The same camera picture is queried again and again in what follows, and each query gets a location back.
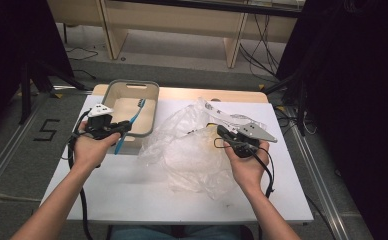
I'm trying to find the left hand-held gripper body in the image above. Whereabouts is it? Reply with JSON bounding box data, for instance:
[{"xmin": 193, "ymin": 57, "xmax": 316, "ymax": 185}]
[{"xmin": 86, "ymin": 103, "xmax": 116, "ymax": 139}]

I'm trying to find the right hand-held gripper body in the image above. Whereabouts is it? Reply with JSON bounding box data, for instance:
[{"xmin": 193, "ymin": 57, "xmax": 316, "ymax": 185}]
[{"xmin": 228, "ymin": 121, "xmax": 278, "ymax": 158}]

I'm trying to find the blue toothbrush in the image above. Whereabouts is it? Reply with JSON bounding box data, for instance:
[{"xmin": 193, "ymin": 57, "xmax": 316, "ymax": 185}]
[{"xmin": 114, "ymin": 98, "xmax": 147, "ymax": 155}]

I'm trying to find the beige basin grey rim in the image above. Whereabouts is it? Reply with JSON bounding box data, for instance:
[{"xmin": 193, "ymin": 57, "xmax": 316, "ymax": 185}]
[{"xmin": 100, "ymin": 79, "xmax": 160, "ymax": 155}]

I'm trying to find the clear plastic bag yellow face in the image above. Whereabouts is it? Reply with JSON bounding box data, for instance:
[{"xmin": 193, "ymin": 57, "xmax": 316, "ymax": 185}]
[{"xmin": 138, "ymin": 97, "xmax": 269, "ymax": 201}]

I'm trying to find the person's left hand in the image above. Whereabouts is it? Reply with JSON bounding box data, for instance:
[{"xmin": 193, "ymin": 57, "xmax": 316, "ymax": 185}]
[{"xmin": 72, "ymin": 120, "xmax": 121, "ymax": 171}]

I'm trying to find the person's right hand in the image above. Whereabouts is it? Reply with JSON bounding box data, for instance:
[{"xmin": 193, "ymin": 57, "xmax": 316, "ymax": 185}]
[{"xmin": 223, "ymin": 140, "xmax": 271, "ymax": 198}]

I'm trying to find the wooden table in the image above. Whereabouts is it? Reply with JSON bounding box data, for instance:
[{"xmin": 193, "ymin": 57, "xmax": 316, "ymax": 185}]
[{"xmin": 91, "ymin": 83, "xmax": 270, "ymax": 104}]

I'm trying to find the black stand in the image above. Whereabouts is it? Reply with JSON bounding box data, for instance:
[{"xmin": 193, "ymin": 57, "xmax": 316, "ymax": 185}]
[
  {"xmin": 17, "ymin": 61, "xmax": 86, "ymax": 126},
  {"xmin": 263, "ymin": 71, "xmax": 308, "ymax": 137}
]

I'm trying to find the white board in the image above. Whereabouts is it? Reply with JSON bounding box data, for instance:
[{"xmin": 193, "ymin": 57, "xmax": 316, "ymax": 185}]
[{"xmin": 41, "ymin": 94, "xmax": 315, "ymax": 225}]

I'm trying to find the light wooden desk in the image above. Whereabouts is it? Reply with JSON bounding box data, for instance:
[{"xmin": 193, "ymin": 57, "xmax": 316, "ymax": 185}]
[{"xmin": 46, "ymin": 0, "xmax": 305, "ymax": 69}]

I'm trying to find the black curtain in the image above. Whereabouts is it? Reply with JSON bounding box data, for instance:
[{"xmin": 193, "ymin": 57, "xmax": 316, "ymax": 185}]
[
  {"xmin": 0, "ymin": 0, "xmax": 76, "ymax": 141},
  {"xmin": 275, "ymin": 0, "xmax": 388, "ymax": 240}
]

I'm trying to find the metal floor rail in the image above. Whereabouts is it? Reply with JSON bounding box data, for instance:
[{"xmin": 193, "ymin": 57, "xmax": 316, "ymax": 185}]
[
  {"xmin": 291, "ymin": 125, "xmax": 350, "ymax": 240},
  {"xmin": 51, "ymin": 85, "xmax": 95, "ymax": 92},
  {"xmin": 0, "ymin": 94, "xmax": 51, "ymax": 204}
]

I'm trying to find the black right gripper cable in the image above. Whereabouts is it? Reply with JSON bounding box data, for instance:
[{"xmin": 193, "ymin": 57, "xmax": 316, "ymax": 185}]
[{"xmin": 213, "ymin": 137, "xmax": 276, "ymax": 200}]

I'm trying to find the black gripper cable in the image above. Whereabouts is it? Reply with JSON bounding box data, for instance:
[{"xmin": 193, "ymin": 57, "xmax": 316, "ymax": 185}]
[
  {"xmin": 61, "ymin": 109, "xmax": 95, "ymax": 240},
  {"xmin": 213, "ymin": 137, "xmax": 276, "ymax": 200}
]

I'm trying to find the black floor cable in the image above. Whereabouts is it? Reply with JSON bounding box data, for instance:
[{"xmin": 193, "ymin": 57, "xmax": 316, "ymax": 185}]
[{"xmin": 65, "ymin": 46, "xmax": 100, "ymax": 62}]

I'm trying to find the black desk cable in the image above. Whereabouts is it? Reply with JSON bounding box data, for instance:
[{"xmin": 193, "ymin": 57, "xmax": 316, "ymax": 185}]
[
  {"xmin": 238, "ymin": 42, "xmax": 280, "ymax": 80},
  {"xmin": 253, "ymin": 13, "xmax": 280, "ymax": 74}
]

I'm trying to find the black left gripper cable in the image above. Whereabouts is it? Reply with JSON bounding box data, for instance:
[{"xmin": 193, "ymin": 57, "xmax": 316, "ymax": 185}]
[{"xmin": 61, "ymin": 109, "xmax": 95, "ymax": 240}]

